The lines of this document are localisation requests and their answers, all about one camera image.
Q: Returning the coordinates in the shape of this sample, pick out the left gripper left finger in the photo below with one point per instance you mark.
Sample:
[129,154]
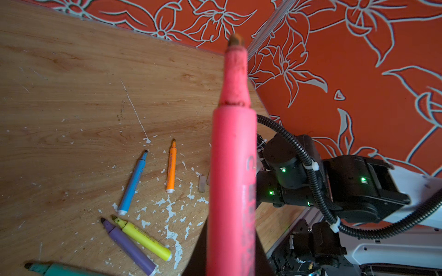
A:
[198,261]

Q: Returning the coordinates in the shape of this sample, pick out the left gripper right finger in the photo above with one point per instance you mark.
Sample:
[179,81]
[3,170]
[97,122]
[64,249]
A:
[262,265]

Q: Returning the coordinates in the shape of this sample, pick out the pink marker pen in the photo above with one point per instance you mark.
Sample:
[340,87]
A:
[231,233]

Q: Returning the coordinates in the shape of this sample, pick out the orange marker pen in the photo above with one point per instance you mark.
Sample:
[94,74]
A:
[170,185]

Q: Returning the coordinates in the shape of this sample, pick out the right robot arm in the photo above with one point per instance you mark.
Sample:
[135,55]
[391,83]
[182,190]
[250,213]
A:
[363,216]

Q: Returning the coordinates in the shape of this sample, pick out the yellow marker pen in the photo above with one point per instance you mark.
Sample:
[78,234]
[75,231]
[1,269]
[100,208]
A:
[142,238]

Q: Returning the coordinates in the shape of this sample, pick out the purple marker pen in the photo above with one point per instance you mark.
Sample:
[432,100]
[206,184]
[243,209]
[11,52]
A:
[129,247]

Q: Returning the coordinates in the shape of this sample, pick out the clear pen cap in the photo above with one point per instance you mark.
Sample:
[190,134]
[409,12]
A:
[202,183]

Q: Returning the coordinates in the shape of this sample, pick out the blue marker pen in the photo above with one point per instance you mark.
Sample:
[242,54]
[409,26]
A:
[132,185]

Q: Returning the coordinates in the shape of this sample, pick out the green marker pen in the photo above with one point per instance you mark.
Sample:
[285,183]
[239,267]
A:
[54,269]

